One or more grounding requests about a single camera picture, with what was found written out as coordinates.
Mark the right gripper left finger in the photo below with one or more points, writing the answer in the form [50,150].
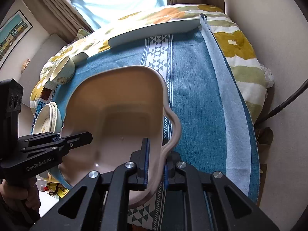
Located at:
[100,201]

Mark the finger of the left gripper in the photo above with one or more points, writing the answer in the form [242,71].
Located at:
[62,144]
[41,138]

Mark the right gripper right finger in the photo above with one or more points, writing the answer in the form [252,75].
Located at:
[212,201]

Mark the large duck plate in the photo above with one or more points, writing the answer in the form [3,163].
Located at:
[46,119]

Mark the plain cream bowl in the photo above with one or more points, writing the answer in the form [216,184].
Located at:
[47,83]

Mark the cream duck bowl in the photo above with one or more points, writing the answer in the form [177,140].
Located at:
[63,72]

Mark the pink wavy-edged bowl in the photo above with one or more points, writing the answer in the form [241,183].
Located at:
[120,107]

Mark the person's left hand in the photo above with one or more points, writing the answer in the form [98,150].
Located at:
[30,194]

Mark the grey headboard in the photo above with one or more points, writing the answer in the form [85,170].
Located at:
[31,75]

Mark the teal patterned table cloth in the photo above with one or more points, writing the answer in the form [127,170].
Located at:
[217,129]

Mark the floral striped duvet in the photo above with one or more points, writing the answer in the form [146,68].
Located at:
[239,53]

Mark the white folding bed table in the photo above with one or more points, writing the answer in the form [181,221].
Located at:
[154,31]

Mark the black curved lamp pole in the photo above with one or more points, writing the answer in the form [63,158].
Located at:
[284,104]

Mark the framed wall picture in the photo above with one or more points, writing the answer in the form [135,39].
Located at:
[12,31]

